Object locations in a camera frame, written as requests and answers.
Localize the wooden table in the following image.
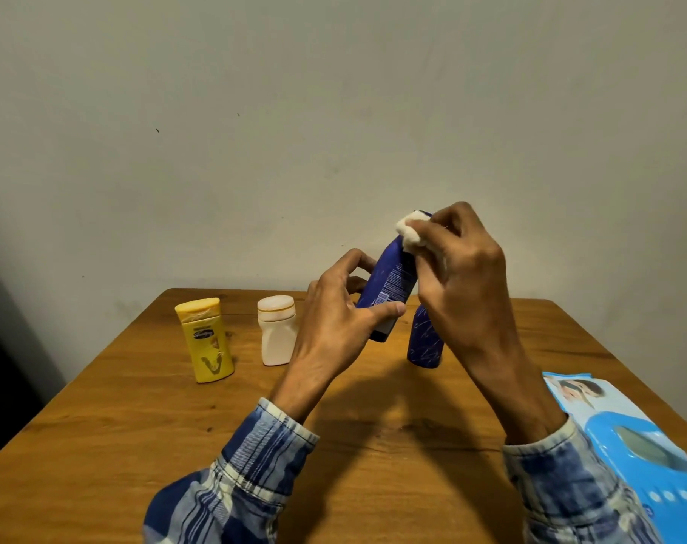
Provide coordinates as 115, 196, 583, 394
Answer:
0, 287, 687, 544

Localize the person's left hand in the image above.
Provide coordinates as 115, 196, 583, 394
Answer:
284, 248, 407, 391

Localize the white wet wipe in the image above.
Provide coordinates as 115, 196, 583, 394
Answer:
395, 211, 432, 249

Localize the white bottle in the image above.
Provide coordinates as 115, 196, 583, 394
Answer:
256, 295, 300, 367

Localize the person's right forearm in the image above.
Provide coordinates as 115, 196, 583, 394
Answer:
465, 339, 661, 544

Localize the blue wet wipes pack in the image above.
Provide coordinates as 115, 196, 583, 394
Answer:
541, 372, 687, 544

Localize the person's right hand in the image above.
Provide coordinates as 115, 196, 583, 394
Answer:
405, 201, 523, 372

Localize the yellow bottle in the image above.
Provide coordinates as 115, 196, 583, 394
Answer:
174, 297, 235, 385

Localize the dark blue bottle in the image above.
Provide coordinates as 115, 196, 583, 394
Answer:
406, 304, 445, 369
355, 209, 433, 343

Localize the person's left forearm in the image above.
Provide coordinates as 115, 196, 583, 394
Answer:
142, 367, 330, 544

